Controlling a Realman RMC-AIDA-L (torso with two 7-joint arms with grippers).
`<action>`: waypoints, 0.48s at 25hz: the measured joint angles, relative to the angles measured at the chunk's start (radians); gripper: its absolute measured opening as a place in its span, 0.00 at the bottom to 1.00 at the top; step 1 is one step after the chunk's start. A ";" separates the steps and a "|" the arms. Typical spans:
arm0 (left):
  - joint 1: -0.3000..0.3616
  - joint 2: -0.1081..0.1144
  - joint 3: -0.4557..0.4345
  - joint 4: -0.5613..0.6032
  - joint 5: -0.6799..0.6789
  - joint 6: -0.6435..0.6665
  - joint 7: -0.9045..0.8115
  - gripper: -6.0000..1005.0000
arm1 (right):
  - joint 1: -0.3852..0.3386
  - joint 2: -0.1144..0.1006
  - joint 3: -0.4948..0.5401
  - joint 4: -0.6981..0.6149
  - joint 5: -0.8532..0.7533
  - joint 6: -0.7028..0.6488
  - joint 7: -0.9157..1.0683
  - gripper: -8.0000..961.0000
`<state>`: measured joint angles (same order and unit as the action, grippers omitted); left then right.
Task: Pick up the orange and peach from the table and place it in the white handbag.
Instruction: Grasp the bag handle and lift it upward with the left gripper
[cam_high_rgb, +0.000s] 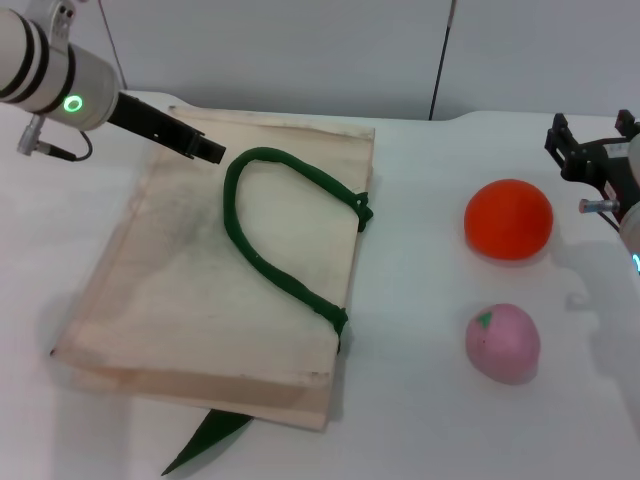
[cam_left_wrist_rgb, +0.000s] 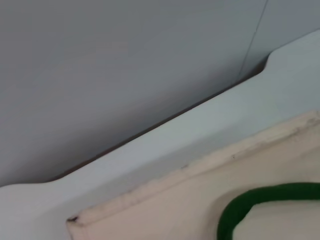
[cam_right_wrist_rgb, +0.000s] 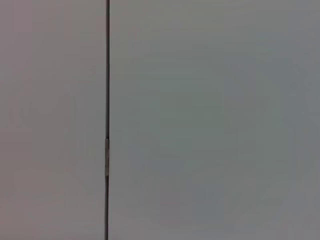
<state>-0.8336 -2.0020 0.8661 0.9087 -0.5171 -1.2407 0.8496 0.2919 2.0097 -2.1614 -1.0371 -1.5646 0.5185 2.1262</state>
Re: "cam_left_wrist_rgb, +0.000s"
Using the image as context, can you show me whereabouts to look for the thin dark wall cable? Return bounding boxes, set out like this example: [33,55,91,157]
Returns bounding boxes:
[238,0,270,82]

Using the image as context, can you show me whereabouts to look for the cream canvas bag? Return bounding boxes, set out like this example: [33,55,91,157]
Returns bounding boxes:
[66,109,320,240]

